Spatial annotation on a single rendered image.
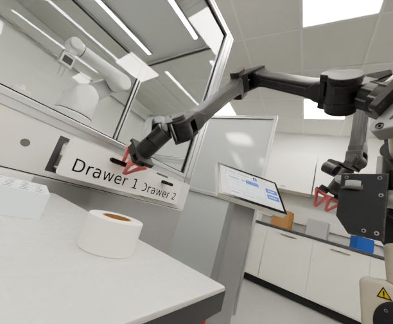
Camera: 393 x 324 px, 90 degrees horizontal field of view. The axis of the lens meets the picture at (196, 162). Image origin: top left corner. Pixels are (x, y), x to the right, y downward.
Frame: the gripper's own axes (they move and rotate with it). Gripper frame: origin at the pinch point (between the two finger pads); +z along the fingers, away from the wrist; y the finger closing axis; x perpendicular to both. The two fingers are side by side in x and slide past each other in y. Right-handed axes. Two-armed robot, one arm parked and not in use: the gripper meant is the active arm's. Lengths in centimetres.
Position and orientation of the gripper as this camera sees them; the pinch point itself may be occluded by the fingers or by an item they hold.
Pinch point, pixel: (124, 168)
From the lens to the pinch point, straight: 70.8
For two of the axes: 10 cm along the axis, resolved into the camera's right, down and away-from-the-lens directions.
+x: -5.3, -3.2, -7.8
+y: -4.0, -7.2, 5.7
